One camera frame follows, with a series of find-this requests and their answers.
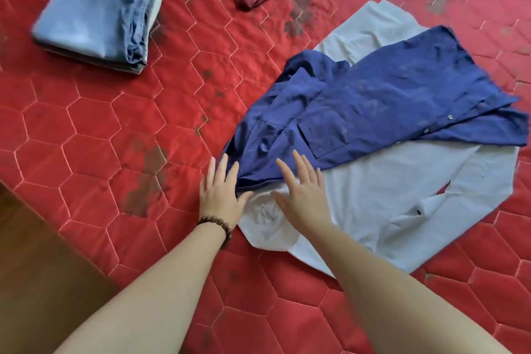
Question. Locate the dark blue shirt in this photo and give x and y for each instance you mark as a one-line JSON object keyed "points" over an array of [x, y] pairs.
{"points": [[373, 109]]}

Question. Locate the red quilted mattress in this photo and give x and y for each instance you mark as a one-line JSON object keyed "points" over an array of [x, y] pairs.
{"points": [[103, 158]]}

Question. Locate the blue denim jeans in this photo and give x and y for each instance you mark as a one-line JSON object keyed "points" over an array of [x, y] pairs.
{"points": [[99, 5]]}

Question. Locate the light blue shirt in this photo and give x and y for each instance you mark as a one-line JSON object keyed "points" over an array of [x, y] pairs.
{"points": [[394, 200]]}

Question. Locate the person's left forearm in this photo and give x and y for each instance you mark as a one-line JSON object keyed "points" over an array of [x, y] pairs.
{"points": [[145, 304]]}

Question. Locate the person's right hand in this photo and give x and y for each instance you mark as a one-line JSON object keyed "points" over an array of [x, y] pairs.
{"points": [[305, 200]]}

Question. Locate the person's right forearm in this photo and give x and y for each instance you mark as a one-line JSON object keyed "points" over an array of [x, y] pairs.
{"points": [[394, 304]]}

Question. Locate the person's left hand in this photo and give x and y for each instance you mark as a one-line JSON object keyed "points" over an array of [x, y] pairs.
{"points": [[220, 196]]}

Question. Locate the dark grey trousers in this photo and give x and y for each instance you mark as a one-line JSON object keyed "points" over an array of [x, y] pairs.
{"points": [[83, 57]]}

